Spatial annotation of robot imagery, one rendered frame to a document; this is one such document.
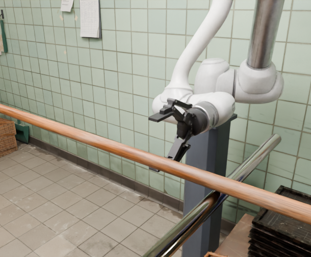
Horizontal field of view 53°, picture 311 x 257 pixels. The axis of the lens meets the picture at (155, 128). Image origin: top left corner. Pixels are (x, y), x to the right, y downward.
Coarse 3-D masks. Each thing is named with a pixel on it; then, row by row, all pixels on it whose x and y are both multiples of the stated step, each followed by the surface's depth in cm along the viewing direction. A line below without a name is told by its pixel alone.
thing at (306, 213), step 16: (0, 112) 101; (16, 112) 95; (48, 128) 86; (64, 128) 82; (96, 144) 75; (112, 144) 73; (144, 160) 67; (160, 160) 65; (192, 176) 60; (208, 176) 59; (224, 192) 57; (240, 192) 55; (256, 192) 54; (272, 208) 52; (288, 208) 50; (304, 208) 49
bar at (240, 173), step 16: (272, 144) 81; (256, 160) 72; (240, 176) 66; (208, 208) 55; (176, 224) 51; (192, 224) 51; (160, 240) 47; (176, 240) 48; (144, 256) 44; (160, 256) 45
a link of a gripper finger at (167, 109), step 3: (171, 99) 78; (168, 102) 78; (171, 102) 78; (168, 105) 78; (171, 105) 78; (162, 108) 77; (165, 108) 77; (168, 108) 77; (162, 111) 76; (165, 111) 76; (168, 111) 77
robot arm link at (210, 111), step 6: (198, 102) 95; (204, 102) 94; (192, 108) 92; (198, 108) 91; (204, 108) 90; (210, 108) 92; (204, 114) 90; (210, 114) 90; (216, 114) 93; (210, 120) 90; (216, 120) 93; (210, 126) 91; (204, 132) 92
